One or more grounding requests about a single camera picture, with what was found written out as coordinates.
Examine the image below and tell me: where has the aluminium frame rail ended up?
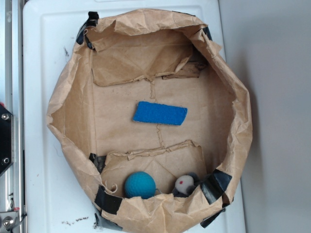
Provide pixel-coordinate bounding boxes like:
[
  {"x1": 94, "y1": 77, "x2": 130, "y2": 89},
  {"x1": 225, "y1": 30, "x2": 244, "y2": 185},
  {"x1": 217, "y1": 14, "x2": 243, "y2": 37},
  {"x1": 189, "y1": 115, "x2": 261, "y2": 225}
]
[{"x1": 0, "y1": 0, "x2": 27, "y2": 233}]

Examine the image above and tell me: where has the brown paper bag bin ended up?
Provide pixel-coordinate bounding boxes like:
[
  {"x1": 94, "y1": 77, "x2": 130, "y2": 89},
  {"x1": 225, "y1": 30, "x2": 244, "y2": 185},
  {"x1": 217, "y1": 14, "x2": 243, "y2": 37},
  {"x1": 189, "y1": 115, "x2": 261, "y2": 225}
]
[{"x1": 47, "y1": 9, "x2": 252, "y2": 233}]

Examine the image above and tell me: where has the grey white toy mouse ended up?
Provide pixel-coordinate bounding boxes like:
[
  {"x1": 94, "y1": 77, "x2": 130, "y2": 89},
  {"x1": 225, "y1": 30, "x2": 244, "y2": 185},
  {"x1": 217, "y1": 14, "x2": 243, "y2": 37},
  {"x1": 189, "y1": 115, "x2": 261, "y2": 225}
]
[{"x1": 172, "y1": 172, "x2": 200, "y2": 198}]

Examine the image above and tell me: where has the blue dimpled ball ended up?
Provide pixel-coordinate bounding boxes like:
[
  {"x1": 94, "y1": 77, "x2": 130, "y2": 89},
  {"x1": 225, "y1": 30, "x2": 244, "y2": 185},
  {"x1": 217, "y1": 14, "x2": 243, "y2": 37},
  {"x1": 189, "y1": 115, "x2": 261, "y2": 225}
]
[{"x1": 124, "y1": 171, "x2": 156, "y2": 199}]

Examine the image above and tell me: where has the black metal bracket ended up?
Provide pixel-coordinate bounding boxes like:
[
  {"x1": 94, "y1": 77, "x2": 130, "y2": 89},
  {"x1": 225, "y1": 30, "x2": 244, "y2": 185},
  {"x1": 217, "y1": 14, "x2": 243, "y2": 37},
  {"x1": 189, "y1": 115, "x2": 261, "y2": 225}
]
[{"x1": 0, "y1": 105, "x2": 13, "y2": 176}]

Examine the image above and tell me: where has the white plastic tray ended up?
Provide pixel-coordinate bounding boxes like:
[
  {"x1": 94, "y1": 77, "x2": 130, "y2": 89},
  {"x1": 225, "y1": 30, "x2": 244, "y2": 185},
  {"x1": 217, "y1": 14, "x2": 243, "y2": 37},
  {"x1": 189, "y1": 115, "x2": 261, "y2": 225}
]
[{"x1": 23, "y1": 0, "x2": 245, "y2": 233}]

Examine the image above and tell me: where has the blue rectangular sponge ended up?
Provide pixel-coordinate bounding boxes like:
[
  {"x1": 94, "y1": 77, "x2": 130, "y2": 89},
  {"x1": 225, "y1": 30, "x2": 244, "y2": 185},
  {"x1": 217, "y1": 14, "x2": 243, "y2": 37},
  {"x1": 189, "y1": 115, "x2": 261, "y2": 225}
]
[{"x1": 133, "y1": 101, "x2": 188, "y2": 126}]

